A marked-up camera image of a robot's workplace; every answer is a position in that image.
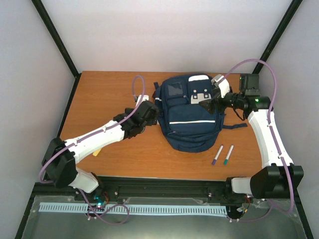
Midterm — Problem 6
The navy blue student backpack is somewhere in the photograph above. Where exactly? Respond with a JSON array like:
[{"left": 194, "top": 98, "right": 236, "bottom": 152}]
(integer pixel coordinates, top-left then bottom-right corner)
[{"left": 153, "top": 73, "right": 247, "bottom": 153}]

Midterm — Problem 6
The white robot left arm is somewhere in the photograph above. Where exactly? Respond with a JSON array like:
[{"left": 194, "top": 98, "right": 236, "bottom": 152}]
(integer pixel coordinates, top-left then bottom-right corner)
[{"left": 39, "top": 101, "right": 159, "bottom": 201}]

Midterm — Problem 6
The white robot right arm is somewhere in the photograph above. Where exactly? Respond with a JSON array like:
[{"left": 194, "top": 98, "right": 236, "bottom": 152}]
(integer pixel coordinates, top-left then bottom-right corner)
[{"left": 199, "top": 74, "right": 304, "bottom": 200}]

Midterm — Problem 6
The purple capped white marker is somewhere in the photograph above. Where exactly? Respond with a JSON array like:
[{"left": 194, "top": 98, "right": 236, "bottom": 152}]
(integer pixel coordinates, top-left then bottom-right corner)
[{"left": 212, "top": 145, "right": 223, "bottom": 165}]

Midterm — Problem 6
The green capped white marker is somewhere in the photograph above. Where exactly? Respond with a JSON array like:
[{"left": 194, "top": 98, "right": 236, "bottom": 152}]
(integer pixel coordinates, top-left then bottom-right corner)
[{"left": 223, "top": 144, "right": 234, "bottom": 165}]

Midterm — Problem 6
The yellow highlighter pen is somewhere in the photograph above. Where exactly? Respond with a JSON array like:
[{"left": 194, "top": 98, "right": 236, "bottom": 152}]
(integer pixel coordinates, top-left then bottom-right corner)
[{"left": 93, "top": 148, "right": 101, "bottom": 157}]

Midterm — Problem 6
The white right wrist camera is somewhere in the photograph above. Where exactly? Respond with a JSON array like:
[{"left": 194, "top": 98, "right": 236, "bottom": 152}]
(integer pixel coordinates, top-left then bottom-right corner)
[{"left": 211, "top": 74, "right": 230, "bottom": 98}]

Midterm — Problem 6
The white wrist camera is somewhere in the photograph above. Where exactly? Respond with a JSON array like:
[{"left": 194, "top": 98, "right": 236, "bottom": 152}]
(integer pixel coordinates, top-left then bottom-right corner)
[
  {"left": 135, "top": 95, "right": 149, "bottom": 104},
  {"left": 211, "top": 74, "right": 230, "bottom": 98}
]

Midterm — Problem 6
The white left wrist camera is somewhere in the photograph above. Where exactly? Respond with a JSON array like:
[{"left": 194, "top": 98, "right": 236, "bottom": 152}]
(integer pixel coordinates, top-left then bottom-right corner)
[{"left": 135, "top": 95, "right": 149, "bottom": 104}]

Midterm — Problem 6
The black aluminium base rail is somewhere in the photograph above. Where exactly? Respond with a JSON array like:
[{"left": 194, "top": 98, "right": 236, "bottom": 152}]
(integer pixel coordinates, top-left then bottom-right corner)
[{"left": 32, "top": 174, "right": 299, "bottom": 202}]

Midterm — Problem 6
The light blue slotted cable duct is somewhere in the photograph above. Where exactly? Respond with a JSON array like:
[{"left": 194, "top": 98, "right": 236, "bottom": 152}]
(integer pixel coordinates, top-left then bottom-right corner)
[{"left": 38, "top": 202, "right": 227, "bottom": 217}]

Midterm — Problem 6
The black frame post right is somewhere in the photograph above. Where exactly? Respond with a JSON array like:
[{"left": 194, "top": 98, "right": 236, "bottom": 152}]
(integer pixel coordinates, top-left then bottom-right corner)
[{"left": 260, "top": 0, "right": 303, "bottom": 62}]

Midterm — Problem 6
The black frame post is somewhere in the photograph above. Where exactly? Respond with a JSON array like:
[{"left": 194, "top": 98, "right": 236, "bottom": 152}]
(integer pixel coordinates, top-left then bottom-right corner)
[
  {"left": 31, "top": 0, "right": 82, "bottom": 78},
  {"left": 260, "top": 0, "right": 303, "bottom": 62}
]

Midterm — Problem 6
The black frame post left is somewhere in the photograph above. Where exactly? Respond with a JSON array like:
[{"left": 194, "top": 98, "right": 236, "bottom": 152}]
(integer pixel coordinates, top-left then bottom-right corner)
[{"left": 31, "top": 0, "right": 82, "bottom": 78}]

